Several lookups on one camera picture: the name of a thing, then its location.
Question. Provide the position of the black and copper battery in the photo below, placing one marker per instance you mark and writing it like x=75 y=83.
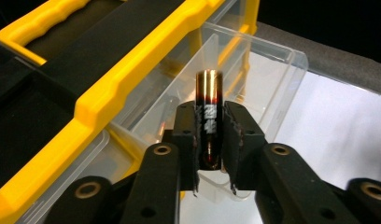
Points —
x=209 y=93

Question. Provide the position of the yellow black organizer cabinet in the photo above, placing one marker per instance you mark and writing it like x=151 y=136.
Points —
x=117 y=90

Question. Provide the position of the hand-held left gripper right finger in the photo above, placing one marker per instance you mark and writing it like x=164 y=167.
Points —
x=241 y=146

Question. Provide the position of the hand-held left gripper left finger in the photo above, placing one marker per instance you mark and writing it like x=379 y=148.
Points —
x=187 y=149

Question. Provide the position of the clear plastic storage drawer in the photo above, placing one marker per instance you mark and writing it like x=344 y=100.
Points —
x=266 y=81

